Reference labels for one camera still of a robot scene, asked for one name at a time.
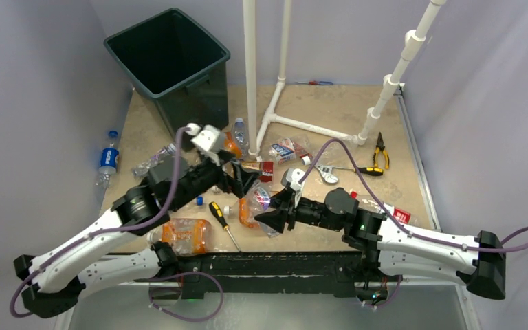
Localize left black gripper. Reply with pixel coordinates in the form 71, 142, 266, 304
169, 148, 261, 211

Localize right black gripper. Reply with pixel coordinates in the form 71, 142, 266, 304
255, 186, 343, 232

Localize clear Pocari Sweat bottle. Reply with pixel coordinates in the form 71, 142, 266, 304
242, 181, 279, 238

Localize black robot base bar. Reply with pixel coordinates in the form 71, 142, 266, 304
151, 251, 398, 299

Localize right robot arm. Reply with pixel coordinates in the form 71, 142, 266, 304
255, 188, 506, 300

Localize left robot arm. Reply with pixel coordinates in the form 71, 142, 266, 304
13, 154, 261, 318

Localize orange label bottle near bin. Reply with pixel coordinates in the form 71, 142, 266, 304
224, 131, 243, 159

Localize dark green plastic bin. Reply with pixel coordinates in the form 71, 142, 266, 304
104, 8, 231, 134

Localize orange label bottle centre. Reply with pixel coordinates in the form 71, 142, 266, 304
222, 197, 269, 229

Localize yellow black screwdriver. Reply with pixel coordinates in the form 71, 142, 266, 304
208, 201, 241, 252

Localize red gold label bottle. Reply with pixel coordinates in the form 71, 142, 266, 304
241, 161, 274, 184

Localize clear small water bottle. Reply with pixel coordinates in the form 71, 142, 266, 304
231, 118, 250, 157

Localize blue white label bottle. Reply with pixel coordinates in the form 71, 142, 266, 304
269, 135, 313, 165

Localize orange label bottle front left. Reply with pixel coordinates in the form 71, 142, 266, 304
146, 218, 212, 256

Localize crushed clear bottle left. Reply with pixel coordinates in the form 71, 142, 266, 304
131, 143, 176, 179

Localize yellow black pliers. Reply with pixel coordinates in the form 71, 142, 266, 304
373, 132, 390, 170

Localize small red blue screwdriver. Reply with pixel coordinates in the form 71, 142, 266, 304
295, 80, 334, 86

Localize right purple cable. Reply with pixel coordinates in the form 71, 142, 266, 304
304, 138, 528, 254

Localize Pepsi bottle by wall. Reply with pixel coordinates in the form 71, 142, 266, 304
96, 130, 120, 188

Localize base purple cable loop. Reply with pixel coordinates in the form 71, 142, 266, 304
148, 271, 225, 323

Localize white PVC pipe frame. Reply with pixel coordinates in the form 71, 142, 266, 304
242, 0, 448, 159

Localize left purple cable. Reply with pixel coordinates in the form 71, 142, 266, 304
10, 127, 192, 319

